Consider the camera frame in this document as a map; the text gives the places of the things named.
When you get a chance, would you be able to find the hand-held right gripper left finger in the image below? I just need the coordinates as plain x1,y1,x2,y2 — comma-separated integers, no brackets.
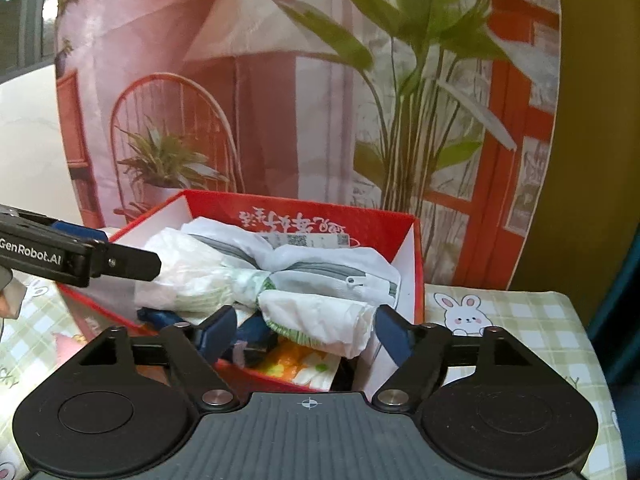
75,304,238,413

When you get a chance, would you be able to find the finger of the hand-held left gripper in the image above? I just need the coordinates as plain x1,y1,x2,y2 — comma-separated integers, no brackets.
0,205,108,246
0,232,162,288

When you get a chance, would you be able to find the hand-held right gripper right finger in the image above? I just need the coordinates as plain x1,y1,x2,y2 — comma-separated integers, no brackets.
370,304,543,413

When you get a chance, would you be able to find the orange floral cloth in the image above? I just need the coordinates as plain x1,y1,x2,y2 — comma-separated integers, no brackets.
262,342,343,392

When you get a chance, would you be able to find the strawberry print cardboard box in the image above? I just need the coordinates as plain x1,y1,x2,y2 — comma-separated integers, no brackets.
55,190,426,396

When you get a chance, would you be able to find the person's left hand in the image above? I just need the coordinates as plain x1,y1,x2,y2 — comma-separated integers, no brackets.
0,267,28,321

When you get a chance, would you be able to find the dark blue cloth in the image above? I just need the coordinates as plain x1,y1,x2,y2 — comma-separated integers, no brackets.
137,305,281,366

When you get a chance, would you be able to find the white green patterned cloth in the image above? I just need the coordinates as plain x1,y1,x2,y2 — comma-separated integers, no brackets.
257,290,377,359

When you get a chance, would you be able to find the white zip jacket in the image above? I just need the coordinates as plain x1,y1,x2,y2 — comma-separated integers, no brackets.
180,217,401,306

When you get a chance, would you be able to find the green checked bed sheet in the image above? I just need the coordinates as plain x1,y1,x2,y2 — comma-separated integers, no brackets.
0,275,628,480

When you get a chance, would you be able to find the window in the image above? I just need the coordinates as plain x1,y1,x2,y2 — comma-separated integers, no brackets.
0,0,63,78

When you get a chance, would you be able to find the printed wall backdrop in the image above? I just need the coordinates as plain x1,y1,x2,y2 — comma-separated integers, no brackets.
52,0,561,291

